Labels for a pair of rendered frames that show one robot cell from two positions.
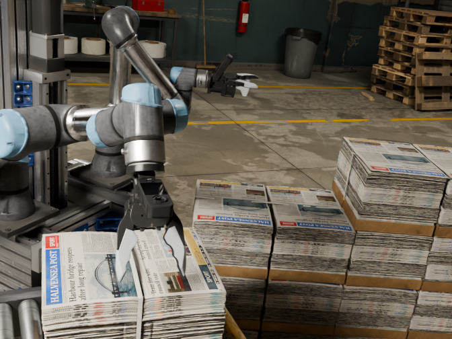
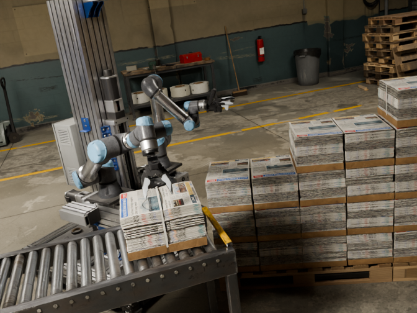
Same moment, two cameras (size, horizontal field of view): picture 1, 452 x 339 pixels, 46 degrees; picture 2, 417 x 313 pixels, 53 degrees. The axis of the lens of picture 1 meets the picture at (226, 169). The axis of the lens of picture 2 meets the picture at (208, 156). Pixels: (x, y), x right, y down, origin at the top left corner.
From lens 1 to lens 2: 89 cm
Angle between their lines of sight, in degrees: 11
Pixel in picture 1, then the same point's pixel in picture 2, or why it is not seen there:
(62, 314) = (128, 221)
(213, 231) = (216, 187)
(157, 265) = (170, 197)
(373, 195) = (301, 151)
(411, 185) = (322, 141)
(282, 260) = (259, 197)
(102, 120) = (131, 135)
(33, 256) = not seen: hidden behind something
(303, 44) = (307, 59)
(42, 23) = (109, 94)
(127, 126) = (139, 135)
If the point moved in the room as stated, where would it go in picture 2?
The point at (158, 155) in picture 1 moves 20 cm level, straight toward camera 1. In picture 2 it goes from (153, 145) to (146, 161)
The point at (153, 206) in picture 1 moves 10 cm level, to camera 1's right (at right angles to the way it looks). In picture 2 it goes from (150, 164) to (174, 163)
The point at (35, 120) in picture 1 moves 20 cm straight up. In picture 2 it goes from (108, 142) to (100, 105)
